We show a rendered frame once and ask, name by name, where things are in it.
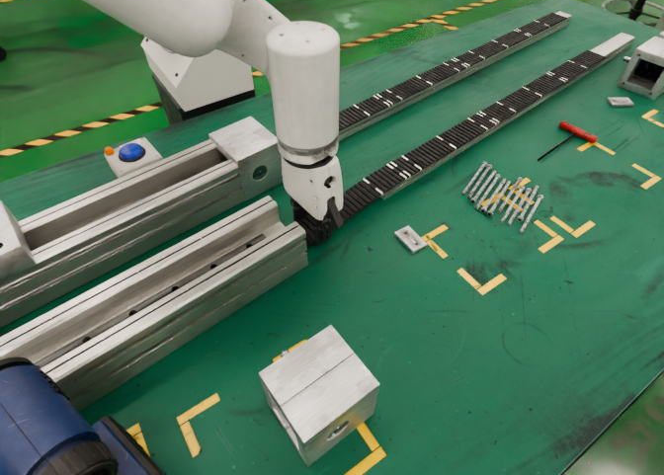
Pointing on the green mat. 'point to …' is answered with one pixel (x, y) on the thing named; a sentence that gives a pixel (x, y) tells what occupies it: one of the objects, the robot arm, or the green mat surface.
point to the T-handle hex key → (572, 135)
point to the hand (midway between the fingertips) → (312, 223)
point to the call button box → (132, 159)
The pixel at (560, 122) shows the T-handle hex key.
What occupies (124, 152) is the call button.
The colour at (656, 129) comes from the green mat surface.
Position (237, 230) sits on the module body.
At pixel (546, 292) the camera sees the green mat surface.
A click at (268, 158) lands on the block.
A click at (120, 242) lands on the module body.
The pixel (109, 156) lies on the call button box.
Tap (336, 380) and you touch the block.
